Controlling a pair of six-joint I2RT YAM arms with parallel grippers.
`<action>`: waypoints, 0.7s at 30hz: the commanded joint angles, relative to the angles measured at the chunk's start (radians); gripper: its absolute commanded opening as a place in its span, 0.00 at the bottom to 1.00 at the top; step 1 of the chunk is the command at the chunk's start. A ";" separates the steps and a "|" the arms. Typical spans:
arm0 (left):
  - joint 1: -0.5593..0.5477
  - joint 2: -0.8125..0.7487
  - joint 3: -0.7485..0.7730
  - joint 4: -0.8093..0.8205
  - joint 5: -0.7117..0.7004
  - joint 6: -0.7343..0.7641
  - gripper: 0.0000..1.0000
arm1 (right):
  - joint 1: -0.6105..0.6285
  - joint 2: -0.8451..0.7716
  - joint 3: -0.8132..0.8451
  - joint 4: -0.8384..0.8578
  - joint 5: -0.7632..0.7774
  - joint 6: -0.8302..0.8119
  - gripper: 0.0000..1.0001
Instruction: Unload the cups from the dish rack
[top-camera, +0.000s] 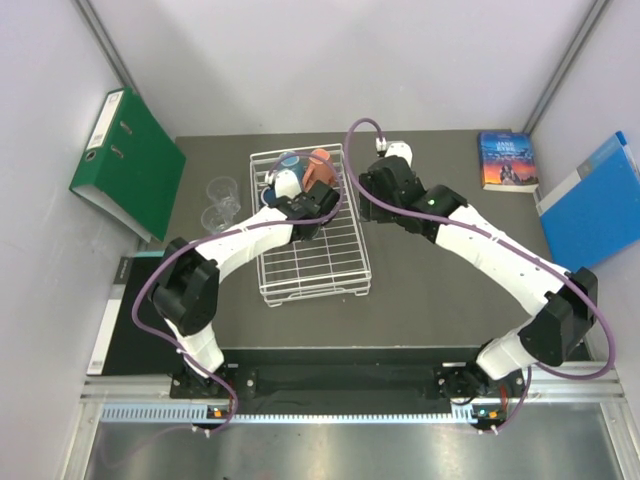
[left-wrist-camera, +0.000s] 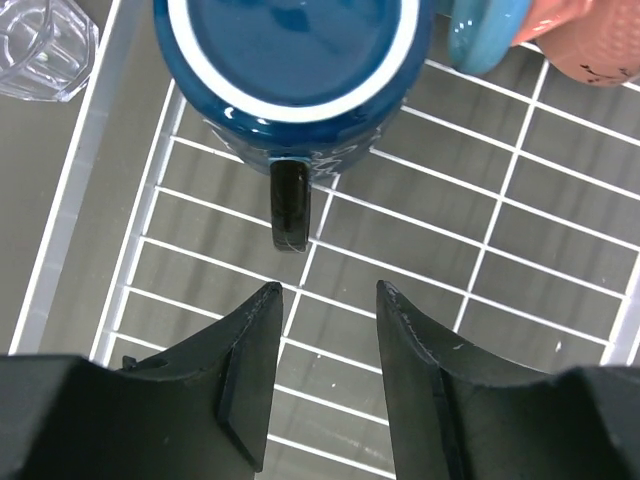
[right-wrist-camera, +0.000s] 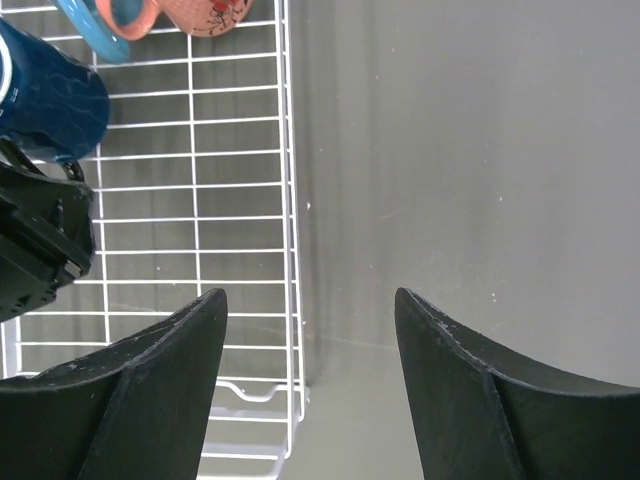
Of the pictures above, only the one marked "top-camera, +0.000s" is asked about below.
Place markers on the teal mug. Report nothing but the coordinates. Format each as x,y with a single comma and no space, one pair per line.
289,161

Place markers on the black notebook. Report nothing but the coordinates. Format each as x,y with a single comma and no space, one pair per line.
121,348

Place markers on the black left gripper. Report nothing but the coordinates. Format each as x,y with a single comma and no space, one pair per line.
295,198

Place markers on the clear heavy-base glass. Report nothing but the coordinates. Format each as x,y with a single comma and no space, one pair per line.
215,221

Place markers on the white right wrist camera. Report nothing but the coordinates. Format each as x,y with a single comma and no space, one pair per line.
400,149

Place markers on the dark blue mug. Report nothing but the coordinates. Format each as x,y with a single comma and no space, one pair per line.
268,196

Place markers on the blue folder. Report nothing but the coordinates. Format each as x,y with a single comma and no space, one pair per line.
594,213

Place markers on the orange mug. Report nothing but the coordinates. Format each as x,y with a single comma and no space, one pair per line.
318,170

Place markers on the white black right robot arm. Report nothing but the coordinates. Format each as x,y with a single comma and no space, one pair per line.
559,302

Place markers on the aluminium frame rail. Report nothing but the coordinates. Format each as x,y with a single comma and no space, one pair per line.
539,386

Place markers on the green lever arch binder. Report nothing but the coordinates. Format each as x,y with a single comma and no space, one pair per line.
131,168

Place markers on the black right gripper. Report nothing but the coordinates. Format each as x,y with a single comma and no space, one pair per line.
371,211

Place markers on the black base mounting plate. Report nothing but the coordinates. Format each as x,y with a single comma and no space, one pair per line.
461,384

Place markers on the Jane Eyre paperback book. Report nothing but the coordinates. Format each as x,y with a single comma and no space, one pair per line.
507,162

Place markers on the clear faceted plastic cup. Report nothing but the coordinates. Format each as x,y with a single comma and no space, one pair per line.
224,194

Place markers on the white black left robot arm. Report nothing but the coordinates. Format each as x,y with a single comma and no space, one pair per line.
185,294

